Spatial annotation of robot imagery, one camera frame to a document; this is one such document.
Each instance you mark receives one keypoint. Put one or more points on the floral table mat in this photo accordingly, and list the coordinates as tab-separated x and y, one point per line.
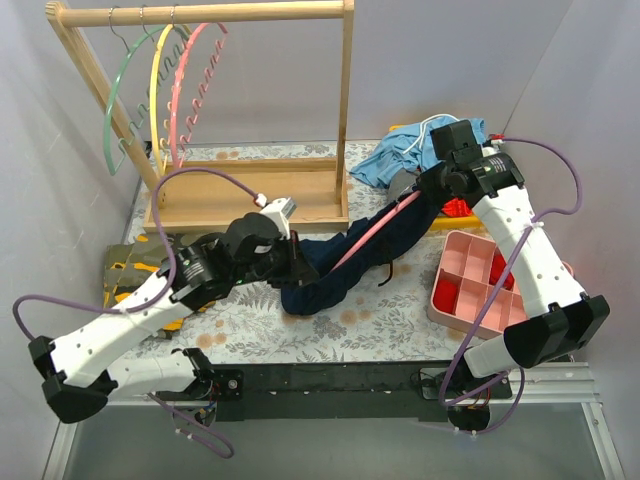
384	317

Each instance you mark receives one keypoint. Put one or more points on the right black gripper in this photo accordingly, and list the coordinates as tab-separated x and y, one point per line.
430	185

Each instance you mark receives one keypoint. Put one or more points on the grey garment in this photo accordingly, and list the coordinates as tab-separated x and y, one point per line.
401	181

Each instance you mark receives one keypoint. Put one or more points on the red knitted garment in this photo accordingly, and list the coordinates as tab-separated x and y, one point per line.
456	208

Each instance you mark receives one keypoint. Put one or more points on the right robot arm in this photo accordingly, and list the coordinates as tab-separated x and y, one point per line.
561	317

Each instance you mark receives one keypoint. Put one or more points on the navy blue shorts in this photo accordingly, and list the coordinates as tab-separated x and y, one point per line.
392	241

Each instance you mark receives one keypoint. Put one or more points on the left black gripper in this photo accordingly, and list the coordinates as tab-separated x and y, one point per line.
292	257

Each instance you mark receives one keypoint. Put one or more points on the camouflage shorts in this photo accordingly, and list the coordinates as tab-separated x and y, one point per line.
127	266

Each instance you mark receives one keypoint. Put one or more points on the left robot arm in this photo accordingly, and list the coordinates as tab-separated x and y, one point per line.
85	369

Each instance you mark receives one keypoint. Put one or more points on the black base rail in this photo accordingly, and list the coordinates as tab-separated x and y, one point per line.
355	390

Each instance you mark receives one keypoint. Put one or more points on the green hanger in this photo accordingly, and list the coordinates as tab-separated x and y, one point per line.
165	71

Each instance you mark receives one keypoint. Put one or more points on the pink divided organizer tray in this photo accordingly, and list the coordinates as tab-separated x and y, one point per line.
475	300

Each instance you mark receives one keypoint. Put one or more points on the red cloth in organizer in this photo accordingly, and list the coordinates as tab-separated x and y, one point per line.
445	296
498	266

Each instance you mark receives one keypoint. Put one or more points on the yellow hanger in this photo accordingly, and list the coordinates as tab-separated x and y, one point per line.
155	100

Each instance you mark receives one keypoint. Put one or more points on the light blue shorts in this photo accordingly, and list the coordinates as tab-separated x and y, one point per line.
408	147

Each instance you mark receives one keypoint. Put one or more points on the yellow plastic tray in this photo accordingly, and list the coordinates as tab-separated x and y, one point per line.
446	223

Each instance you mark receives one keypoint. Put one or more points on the pink hanger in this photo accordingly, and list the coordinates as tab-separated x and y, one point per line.
370	233
178	143

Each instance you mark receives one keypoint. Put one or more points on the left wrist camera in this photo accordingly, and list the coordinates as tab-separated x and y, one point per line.
279	211

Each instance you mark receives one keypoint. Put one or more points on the wooden clothes rack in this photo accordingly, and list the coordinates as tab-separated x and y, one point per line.
208	195

